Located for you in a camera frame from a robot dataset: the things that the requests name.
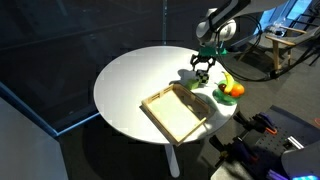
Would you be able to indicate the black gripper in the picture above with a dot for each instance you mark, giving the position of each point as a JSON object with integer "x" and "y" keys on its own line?
{"x": 204, "y": 58}

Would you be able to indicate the black and white cube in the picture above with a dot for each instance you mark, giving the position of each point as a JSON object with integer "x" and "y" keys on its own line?
{"x": 202, "y": 77}

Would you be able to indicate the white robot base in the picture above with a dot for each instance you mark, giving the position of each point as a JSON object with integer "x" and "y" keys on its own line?
{"x": 302, "y": 160}

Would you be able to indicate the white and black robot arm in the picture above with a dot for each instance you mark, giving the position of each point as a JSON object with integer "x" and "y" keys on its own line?
{"x": 213, "y": 26}

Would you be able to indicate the small light green cube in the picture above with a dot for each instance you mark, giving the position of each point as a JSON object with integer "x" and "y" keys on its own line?
{"x": 190, "y": 84}

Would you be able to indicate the wooden slatted tray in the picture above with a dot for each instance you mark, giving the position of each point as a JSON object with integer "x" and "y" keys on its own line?
{"x": 173, "y": 115}

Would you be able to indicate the red apple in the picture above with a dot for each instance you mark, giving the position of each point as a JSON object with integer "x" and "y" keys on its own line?
{"x": 222, "y": 87}

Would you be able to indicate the yellow banana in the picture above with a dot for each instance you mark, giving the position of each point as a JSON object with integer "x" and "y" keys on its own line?
{"x": 229, "y": 83}

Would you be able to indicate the green plastic fruit bowl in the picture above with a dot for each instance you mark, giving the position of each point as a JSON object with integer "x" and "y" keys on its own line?
{"x": 222, "y": 98}

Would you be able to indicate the orange fruit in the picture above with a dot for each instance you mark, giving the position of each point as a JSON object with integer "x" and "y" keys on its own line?
{"x": 237, "y": 90}

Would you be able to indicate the wooden armchair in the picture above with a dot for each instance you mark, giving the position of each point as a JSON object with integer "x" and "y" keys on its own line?
{"x": 279, "y": 42}

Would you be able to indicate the blue and orange bar clamp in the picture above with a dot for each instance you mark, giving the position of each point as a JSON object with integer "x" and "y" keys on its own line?
{"x": 240, "y": 150}
{"x": 264, "y": 121}

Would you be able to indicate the black perforated mounting board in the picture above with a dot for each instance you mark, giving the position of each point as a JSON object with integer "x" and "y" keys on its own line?
{"x": 283, "y": 133}

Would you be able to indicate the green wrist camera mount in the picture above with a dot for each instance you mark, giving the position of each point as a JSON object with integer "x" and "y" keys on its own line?
{"x": 212, "y": 51}

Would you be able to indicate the white table pedestal leg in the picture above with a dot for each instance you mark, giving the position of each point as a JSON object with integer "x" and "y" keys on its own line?
{"x": 172, "y": 160}

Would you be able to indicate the silver aluminium profile rail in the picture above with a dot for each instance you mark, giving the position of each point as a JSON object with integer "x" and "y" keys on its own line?
{"x": 295, "y": 142}
{"x": 276, "y": 174}

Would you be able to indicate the blue glass partition floor rail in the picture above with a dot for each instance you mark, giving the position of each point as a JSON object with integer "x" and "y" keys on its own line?
{"x": 50, "y": 128}

